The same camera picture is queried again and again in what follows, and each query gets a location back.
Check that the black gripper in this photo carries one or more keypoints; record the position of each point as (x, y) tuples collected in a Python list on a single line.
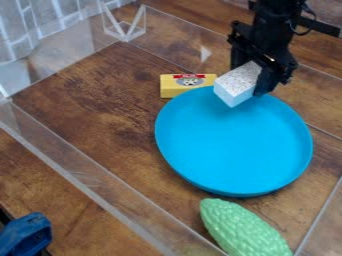
[(263, 42)]

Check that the white speckled foam block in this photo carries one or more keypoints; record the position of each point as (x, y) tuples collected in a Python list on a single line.
[(235, 86)]

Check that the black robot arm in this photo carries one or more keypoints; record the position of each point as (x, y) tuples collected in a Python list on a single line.
[(263, 42)]

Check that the blue round tray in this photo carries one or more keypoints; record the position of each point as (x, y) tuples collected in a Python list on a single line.
[(239, 152)]

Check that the yellow rectangular box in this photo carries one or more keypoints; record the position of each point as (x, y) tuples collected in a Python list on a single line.
[(176, 84)]

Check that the green bitter gourd toy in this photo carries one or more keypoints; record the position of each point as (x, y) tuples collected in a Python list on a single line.
[(240, 231)]

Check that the white grid curtain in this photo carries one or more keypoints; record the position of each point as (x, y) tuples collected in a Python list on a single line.
[(30, 20)]

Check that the clear acrylic enclosure wall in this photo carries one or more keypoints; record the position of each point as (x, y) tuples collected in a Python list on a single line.
[(80, 158)]

